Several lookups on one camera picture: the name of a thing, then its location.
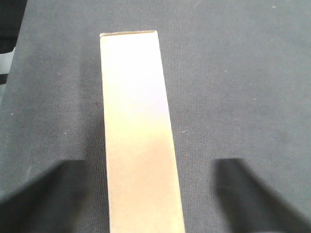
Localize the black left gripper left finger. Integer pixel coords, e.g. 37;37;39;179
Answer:
0;159;110;233

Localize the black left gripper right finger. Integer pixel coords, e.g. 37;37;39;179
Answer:
214;158;311;233

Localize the dark grey fabric table mat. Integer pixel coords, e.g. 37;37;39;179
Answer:
0;0;311;233

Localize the brown cardboard package box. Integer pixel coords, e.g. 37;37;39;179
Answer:
100;31;185;233

